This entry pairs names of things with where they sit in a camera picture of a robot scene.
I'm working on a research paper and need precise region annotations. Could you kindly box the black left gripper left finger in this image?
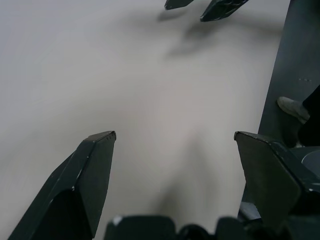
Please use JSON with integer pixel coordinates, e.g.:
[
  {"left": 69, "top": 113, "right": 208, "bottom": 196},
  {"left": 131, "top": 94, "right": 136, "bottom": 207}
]
[{"left": 7, "top": 130, "right": 117, "bottom": 240}]

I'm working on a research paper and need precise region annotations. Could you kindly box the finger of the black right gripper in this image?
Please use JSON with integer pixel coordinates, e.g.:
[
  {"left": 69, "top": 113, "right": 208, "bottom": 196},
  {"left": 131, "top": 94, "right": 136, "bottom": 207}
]
[
  {"left": 199, "top": 0, "right": 248, "bottom": 23},
  {"left": 164, "top": 0, "right": 195, "bottom": 11}
]

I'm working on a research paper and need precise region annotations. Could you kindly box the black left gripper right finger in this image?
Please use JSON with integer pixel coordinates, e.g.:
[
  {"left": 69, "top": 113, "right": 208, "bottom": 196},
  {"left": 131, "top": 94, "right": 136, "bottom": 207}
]
[{"left": 233, "top": 130, "right": 320, "bottom": 240}]

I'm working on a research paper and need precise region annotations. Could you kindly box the black trouser leg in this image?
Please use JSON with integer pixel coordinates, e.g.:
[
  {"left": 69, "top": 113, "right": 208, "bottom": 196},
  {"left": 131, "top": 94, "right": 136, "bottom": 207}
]
[{"left": 296, "top": 83, "right": 320, "bottom": 149}]

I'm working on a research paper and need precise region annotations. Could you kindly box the grey shoe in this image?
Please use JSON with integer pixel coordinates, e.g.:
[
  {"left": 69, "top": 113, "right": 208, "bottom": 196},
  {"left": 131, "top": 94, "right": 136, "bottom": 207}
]
[{"left": 276, "top": 96, "right": 311, "bottom": 125}]

